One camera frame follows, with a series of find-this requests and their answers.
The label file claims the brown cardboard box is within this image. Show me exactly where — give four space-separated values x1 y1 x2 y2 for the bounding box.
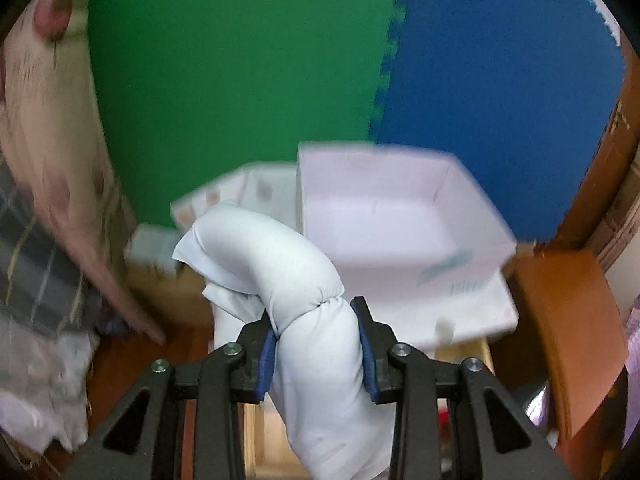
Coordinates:
125 260 216 328

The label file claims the blue foam mat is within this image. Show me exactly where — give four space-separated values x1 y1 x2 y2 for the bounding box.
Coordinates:
370 0 626 248

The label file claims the white cardboard box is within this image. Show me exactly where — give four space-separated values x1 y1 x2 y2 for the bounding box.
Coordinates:
296 141 521 301

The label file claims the tan cardboard panel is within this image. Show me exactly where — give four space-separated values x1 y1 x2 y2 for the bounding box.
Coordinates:
582 95 640 273

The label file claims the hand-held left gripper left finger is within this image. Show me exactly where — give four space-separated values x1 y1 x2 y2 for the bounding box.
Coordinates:
60 321 278 480

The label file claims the white floral cloth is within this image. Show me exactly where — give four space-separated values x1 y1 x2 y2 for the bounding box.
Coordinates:
0 310 101 453

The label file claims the small pale green carton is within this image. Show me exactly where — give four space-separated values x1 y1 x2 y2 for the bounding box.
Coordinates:
124 224 183 278

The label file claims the brown wooden cabinet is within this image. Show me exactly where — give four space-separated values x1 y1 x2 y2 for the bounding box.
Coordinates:
502 245 631 441

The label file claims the pink printed cloth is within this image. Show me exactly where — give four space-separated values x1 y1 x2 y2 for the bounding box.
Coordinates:
620 295 640 381

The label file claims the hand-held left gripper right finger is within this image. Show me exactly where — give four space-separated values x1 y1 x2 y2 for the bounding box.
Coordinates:
350 296 571 480

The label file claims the green foam mat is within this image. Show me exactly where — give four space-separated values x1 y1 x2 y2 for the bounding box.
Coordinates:
87 0 416 233

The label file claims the white sock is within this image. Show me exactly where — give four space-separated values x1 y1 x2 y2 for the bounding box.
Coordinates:
171 200 401 480

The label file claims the grey plaid cloth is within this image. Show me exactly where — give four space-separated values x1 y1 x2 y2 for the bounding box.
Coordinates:
0 160 108 336

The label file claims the pink patterned curtain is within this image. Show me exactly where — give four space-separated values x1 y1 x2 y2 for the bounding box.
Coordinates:
0 0 166 346

